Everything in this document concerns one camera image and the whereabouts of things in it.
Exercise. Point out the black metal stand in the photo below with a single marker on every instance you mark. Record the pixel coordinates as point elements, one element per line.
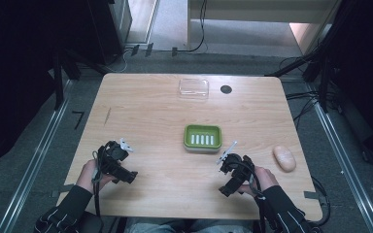
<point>58,81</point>
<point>317,68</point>

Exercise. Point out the black plug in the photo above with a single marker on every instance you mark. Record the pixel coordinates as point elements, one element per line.
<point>135,49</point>
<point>174,51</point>
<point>149,49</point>

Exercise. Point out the grey tape strip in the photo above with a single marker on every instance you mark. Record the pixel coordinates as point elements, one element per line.
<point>61,190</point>
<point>314,195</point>

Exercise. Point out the green soap dish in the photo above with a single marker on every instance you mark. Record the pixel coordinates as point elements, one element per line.
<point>202,138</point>

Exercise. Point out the beige soap bar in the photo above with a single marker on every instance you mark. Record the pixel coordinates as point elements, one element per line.
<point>284,158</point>

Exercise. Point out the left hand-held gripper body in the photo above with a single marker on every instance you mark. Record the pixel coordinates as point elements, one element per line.
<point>113,155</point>

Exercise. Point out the white furniture frame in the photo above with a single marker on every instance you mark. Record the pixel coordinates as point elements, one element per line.
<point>255,9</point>

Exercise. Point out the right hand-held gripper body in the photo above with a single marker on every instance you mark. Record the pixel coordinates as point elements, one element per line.
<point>236,166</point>

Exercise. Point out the aluminium floor rail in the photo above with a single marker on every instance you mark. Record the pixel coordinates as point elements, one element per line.
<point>34,158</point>
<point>346,161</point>

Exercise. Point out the dark cabinet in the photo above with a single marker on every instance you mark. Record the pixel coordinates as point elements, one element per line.
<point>110,29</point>

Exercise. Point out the black angled floor tape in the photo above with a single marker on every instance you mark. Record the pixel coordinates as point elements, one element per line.
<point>78,119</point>

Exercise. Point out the clear plastic lid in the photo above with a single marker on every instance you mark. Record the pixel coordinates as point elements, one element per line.
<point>194,88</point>

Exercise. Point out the person's right hand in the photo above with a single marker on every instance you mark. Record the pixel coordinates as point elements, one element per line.
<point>265,179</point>

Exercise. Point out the dark round table grommet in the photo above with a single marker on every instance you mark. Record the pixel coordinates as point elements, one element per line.
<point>226,89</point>

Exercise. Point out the person's left hand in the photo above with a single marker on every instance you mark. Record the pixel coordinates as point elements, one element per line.
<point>89,176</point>

